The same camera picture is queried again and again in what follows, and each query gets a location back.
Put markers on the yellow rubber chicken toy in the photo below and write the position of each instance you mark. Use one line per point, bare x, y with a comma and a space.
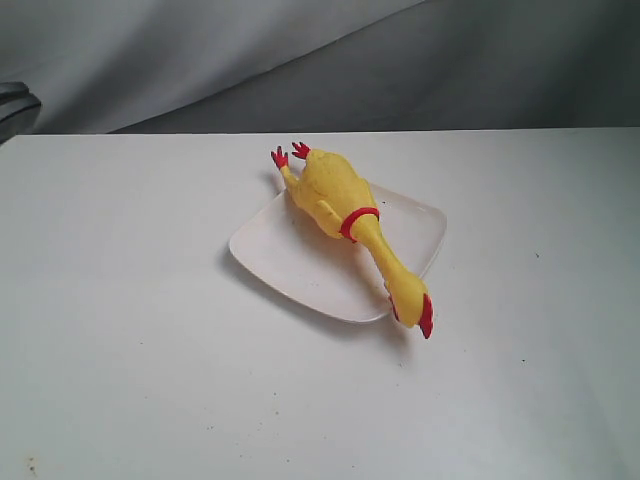
343, 206

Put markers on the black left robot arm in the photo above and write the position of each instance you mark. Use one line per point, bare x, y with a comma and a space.
19, 110

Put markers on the white square plate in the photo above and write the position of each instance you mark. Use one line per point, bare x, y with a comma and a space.
285, 249

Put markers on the grey backdrop cloth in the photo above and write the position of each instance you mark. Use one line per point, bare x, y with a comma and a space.
323, 66

